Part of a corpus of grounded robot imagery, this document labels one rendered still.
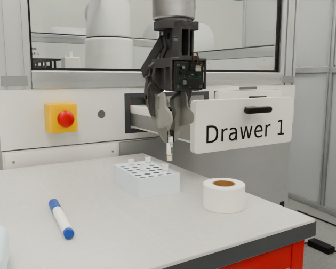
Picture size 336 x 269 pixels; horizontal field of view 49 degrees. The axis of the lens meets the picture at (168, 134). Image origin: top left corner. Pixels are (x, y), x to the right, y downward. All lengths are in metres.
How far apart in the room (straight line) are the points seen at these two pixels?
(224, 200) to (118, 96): 0.53
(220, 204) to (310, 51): 2.46
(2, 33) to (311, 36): 2.40
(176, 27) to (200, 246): 0.35
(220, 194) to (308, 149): 2.44
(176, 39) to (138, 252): 0.34
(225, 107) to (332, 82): 2.08
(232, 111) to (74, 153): 0.44
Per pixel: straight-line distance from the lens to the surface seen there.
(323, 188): 2.94
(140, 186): 0.67
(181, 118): 0.69
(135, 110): 1.03
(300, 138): 3.06
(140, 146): 1.08
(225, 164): 1.28
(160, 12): 0.65
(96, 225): 0.57
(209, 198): 0.61
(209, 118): 0.78
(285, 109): 0.93
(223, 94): 1.21
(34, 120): 0.97
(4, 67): 0.96
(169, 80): 0.64
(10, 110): 0.96
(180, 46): 0.62
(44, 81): 0.98
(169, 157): 0.69
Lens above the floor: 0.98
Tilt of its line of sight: 9 degrees down
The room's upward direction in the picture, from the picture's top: straight up
